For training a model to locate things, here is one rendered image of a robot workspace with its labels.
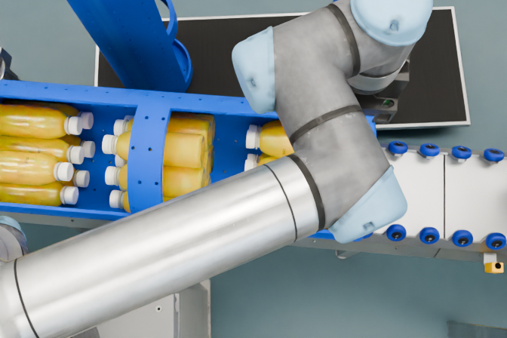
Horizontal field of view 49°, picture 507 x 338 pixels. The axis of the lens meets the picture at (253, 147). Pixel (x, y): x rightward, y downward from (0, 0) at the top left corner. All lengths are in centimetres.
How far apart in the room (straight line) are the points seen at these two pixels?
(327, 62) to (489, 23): 221
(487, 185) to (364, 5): 97
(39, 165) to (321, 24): 81
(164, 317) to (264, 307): 124
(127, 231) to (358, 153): 21
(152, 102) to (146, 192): 18
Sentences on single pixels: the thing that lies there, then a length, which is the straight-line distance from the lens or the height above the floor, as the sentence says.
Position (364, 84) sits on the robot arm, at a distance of 63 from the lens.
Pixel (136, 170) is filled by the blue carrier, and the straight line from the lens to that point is 108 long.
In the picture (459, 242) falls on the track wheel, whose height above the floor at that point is 96.
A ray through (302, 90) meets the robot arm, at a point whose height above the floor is 177.
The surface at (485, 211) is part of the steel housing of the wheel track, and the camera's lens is 143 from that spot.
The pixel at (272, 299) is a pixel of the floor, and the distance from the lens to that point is 224.
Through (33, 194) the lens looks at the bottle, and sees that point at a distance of 127.
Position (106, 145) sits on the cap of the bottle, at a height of 117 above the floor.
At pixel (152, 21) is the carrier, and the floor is 77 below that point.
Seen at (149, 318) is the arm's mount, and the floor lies 122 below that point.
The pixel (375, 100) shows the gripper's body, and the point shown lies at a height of 158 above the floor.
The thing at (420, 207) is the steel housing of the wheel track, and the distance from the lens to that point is 138.
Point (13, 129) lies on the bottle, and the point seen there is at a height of 113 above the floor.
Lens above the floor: 224
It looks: 75 degrees down
